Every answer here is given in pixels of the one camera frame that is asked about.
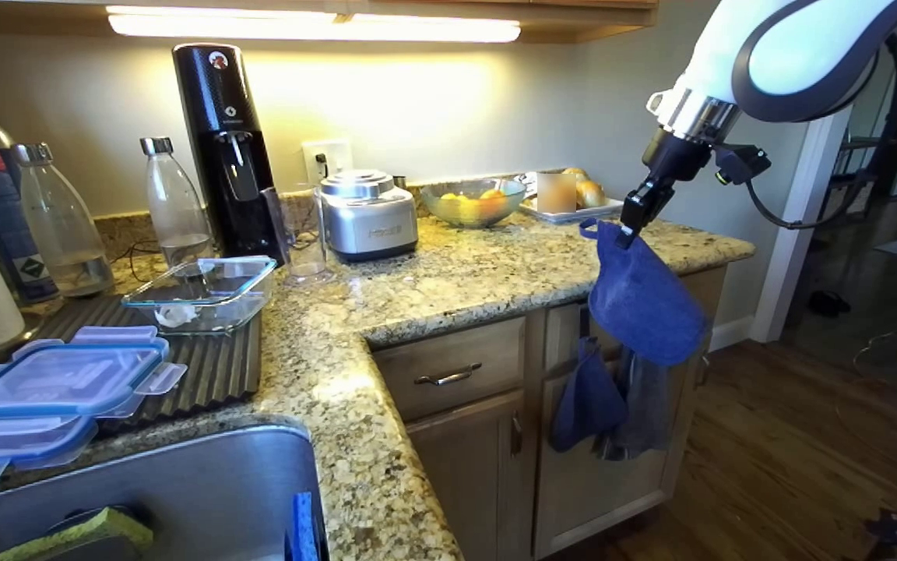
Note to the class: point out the black soda maker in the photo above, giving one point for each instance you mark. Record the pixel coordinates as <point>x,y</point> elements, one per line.
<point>229,149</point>

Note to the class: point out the dark blue hanging potholder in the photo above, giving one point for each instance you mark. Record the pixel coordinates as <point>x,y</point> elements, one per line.
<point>589,404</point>

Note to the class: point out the glass fruit bowl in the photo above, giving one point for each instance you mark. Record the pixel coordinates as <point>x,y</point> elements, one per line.
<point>472,202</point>

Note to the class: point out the wooden lower cabinet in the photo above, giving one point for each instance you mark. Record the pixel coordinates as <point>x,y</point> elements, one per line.
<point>477,465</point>

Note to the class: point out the under-cabinet light bar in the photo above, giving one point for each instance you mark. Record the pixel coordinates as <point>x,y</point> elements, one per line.
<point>306,25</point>

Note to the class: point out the green sponge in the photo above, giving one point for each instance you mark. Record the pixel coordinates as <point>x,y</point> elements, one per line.
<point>104,529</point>

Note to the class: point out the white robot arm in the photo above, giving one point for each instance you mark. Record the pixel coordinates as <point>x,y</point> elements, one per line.
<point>774,59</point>

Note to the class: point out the white plate of bread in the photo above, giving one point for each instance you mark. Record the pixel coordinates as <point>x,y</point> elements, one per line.
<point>565,198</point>

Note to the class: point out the grey hanging towel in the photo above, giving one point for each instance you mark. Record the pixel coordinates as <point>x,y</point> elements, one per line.
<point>650,411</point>

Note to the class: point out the clear bottle left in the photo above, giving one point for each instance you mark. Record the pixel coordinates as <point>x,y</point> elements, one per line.
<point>62,224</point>

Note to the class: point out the stainless steel sink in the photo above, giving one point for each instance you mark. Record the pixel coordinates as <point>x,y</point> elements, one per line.
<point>244,493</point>

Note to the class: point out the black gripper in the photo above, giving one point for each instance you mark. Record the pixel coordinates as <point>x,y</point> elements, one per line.
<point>668,159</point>

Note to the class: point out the black drying mat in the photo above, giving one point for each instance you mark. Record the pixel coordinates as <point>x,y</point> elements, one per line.
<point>219,369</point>

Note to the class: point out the silver rice cooker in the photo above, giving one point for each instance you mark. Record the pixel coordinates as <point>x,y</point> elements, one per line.
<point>366,215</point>

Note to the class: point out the wooden top drawer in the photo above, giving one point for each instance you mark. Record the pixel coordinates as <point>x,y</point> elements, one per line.
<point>452,369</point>

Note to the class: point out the blue lid food container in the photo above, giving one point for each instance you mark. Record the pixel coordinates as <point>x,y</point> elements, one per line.
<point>58,391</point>

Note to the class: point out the clear glass baking dish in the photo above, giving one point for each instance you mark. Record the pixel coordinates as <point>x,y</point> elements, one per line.
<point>205,297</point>

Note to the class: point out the clear plastic bottle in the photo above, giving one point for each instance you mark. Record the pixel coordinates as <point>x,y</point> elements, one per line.
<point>175,205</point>

